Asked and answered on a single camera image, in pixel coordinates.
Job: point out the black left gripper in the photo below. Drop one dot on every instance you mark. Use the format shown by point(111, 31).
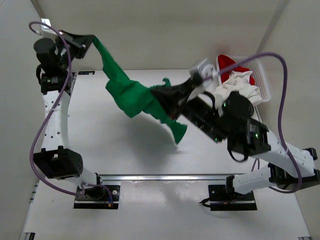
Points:
point(81, 43)

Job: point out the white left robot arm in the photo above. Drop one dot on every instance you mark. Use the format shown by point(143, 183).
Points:
point(56, 159)

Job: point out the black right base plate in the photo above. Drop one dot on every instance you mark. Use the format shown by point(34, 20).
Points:
point(219, 200)

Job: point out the aluminium rail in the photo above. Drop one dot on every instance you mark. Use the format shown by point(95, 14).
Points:
point(165, 177)

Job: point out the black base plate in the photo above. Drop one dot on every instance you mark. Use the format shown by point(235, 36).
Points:
point(97, 198)
point(219, 200)

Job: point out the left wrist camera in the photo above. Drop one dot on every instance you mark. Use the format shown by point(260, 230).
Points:
point(45, 31)

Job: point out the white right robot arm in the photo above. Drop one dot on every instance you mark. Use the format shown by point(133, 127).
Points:
point(289, 168)

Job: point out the white plastic laundry basket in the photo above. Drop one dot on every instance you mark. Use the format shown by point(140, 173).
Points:
point(258, 74)

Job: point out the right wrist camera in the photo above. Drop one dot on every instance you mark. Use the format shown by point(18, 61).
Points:
point(202, 69)

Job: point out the green t-shirt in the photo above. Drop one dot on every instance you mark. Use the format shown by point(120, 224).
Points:
point(132, 97)

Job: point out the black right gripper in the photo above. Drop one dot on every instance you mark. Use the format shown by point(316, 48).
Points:
point(175, 99)

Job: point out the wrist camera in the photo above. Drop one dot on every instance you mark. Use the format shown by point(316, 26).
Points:
point(202, 69)
point(45, 31)

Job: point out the white t-shirt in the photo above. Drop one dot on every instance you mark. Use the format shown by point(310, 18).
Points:
point(237, 82)

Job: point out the dark table label sticker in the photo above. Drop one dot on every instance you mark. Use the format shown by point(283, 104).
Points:
point(83, 73)

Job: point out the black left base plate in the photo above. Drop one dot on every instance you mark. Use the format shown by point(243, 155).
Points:
point(97, 198)

